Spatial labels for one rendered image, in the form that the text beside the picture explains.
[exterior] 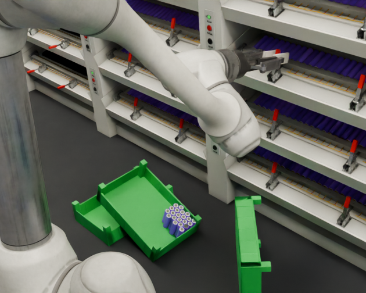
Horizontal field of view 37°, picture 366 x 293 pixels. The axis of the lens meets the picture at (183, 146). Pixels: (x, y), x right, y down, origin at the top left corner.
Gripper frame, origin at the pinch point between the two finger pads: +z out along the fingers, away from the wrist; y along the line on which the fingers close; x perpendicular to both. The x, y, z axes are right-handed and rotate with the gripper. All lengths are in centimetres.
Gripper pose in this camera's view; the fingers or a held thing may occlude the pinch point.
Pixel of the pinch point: (275, 57)
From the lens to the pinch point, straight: 158.6
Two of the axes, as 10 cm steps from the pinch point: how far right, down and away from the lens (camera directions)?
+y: 6.9, 3.5, -6.3
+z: 7.2, -2.1, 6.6
